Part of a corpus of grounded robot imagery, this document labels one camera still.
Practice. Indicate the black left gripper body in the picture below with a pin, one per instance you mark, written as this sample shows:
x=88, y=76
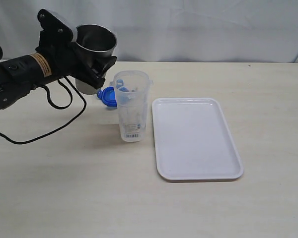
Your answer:
x=57, y=45

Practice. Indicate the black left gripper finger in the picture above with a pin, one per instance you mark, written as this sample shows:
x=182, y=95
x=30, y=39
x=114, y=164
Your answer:
x=96, y=63

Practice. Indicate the blue container lid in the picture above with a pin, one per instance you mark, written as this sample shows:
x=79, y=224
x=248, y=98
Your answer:
x=107, y=95

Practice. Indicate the stainless steel cup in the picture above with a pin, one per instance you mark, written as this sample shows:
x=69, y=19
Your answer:
x=94, y=37

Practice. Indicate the clear plastic container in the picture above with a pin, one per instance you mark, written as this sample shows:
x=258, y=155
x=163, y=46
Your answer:
x=133, y=107

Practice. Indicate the white plastic tray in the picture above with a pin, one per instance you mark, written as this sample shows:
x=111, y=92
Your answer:
x=193, y=141

